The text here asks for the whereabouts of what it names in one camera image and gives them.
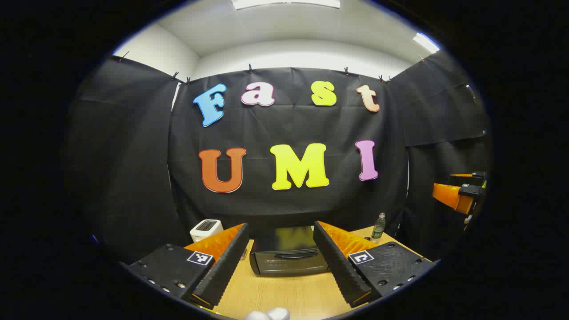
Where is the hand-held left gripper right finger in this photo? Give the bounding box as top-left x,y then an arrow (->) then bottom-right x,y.
313,221 -> 438,308

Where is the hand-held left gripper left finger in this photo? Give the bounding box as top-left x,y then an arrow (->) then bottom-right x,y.
129,224 -> 249,307

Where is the black electric oven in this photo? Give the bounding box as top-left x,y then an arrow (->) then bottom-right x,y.
249,226 -> 332,277

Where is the white toaster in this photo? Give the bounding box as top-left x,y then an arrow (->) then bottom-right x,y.
190,219 -> 224,243

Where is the clear plastic water bottle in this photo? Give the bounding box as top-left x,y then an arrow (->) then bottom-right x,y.
371,212 -> 386,240

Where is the ceiling light panel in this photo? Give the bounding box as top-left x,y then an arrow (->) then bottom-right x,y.
413,32 -> 441,54
231,0 -> 341,10

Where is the black backdrop cloth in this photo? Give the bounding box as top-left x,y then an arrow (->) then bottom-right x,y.
64,49 -> 492,263

